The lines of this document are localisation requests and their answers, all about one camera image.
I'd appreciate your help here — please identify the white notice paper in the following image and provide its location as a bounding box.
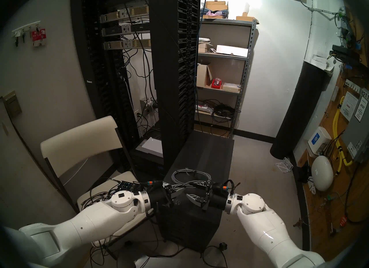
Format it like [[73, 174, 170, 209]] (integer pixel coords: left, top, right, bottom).
[[340, 91, 359, 122]]

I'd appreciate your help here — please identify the black modem box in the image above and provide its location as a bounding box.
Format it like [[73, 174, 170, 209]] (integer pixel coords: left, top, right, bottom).
[[331, 44, 361, 63]]

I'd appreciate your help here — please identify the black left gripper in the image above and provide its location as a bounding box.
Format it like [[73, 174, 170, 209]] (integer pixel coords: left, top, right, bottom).
[[146, 184, 186, 213]]

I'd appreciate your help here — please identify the white oval router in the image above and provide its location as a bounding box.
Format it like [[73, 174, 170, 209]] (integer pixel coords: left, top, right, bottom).
[[311, 156, 334, 192]]

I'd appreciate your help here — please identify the beige rack server unit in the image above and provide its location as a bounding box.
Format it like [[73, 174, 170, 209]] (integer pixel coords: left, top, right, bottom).
[[104, 39, 152, 50], [99, 6, 150, 24]]

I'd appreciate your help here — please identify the grey metal electrical box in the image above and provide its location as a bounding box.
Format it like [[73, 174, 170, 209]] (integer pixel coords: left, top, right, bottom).
[[342, 88, 369, 163]]

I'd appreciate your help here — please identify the grey metal shelving unit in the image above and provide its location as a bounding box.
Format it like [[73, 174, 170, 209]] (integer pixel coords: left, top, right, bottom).
[[195, 19, 258, 139]]

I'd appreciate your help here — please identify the white flat box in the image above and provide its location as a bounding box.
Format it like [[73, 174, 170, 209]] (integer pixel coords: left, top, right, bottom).
[[216, 45, 249, 58]]

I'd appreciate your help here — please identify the black power adapter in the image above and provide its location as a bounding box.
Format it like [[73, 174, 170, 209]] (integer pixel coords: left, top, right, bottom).
[[298, 166, 311, 184]]

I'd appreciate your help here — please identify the stack of small white cartons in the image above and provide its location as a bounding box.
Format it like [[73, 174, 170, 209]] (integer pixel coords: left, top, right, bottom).
[[312, 53, 330, 69]]

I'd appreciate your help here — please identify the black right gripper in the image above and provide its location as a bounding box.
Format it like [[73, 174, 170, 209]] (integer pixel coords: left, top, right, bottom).
[[187, 179, 231, 212]]

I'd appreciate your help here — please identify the black plug with cord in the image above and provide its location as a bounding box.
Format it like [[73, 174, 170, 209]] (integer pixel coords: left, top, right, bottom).
[[202, 242, 229, 268]]

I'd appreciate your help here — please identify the open cardboard box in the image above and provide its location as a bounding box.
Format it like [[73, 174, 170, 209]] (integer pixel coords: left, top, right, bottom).
[[197, 63, 213, 88]]

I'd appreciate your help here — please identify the coil of black cable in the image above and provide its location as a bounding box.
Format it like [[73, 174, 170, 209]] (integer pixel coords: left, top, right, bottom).
[[211, 102, 236, 118]]

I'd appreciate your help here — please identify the white box with blue label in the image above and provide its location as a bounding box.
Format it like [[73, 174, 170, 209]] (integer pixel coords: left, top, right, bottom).
[[307, 126, 332, 155]]

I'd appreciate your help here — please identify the white pink packet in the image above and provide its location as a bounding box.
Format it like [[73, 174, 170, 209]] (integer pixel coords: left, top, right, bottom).
[[196, 104, 214, 115]]

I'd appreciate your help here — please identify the large brown cardboard box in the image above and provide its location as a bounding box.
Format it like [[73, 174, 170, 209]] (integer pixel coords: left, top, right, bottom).
[[205, 1, 229, 19]]

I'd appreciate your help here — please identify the yellow conduit cable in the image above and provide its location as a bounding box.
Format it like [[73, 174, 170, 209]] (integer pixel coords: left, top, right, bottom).
[[332, 96, 354, 176]]

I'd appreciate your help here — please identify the red and white tag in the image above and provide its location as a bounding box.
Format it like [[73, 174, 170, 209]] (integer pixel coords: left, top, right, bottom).
[[31, 28, 47, 47]]

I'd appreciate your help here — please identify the black server rack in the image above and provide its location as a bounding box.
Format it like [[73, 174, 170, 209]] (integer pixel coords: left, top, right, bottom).
[[71, 0, 202, 168]]

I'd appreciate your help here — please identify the black workstation tower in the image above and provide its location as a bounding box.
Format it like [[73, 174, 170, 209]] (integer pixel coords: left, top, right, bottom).
[[152, 130, 235, 252]]

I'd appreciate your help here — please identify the beige wall plate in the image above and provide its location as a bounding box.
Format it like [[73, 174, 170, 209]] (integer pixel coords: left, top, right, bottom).
[[2, 90, 22, 118]]

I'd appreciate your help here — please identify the grey braided USB cable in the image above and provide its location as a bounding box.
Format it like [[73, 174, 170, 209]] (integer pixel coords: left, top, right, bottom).
[[171, 169, 213, 188]]

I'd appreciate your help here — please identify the cream folding chair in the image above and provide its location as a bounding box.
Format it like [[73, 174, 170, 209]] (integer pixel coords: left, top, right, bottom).
[[40, 115, 157, 260]]

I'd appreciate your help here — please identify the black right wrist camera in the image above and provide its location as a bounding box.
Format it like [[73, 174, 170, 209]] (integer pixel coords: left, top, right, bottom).
[[214, 179, 235, 193]]

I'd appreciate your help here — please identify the wall power outlet box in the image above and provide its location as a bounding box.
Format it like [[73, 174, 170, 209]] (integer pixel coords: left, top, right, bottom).
[[140, 97, 158, 115]]

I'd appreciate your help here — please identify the white key rack with keys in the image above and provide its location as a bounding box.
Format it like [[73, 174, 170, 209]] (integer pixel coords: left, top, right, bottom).
[[12, 21, 41, 47]]

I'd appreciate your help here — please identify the white flat network device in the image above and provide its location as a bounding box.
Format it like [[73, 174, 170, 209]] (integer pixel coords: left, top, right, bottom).
[[135, 137, 164, 157]]

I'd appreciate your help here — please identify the white wire rack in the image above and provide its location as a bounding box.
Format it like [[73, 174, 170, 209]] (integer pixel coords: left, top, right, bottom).
[[275, 157, 294, 174]]

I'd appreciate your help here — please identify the black Dell rack server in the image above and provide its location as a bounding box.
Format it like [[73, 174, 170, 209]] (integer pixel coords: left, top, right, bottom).
[[101, 23, 150, 37]]

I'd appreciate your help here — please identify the tangle of thin black cables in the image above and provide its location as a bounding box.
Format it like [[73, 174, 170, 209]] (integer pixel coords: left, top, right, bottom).
[[82, 178, 123, 210]]

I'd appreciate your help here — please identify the black electronics board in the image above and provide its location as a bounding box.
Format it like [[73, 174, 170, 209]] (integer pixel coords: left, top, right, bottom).
[[119, 181, 144, 195]]

